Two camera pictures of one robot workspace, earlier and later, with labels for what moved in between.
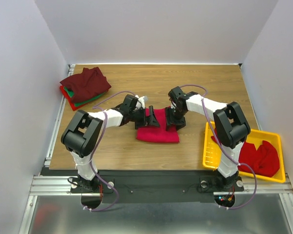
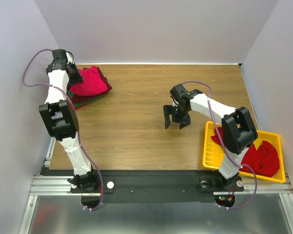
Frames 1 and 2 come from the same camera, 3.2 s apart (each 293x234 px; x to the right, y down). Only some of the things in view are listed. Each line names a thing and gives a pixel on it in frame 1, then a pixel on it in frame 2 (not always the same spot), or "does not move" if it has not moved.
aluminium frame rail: x=61 y=185 does not move
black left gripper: x=143 y=122 to x=79 y=79
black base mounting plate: x=152 y=186 does not move
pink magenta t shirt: x=157 y=134 to x=93 y=83
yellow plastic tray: x=212 y=155 does not move
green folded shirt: x=70 y=93 does not move
